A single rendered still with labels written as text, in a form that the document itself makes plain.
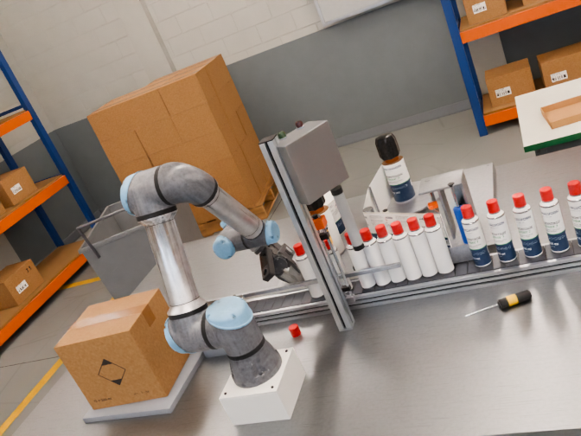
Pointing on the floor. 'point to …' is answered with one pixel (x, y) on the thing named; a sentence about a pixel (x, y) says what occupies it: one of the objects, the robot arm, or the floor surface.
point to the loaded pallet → (189, 135)
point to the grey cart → (127, 246)
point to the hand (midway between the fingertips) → (303, 284)
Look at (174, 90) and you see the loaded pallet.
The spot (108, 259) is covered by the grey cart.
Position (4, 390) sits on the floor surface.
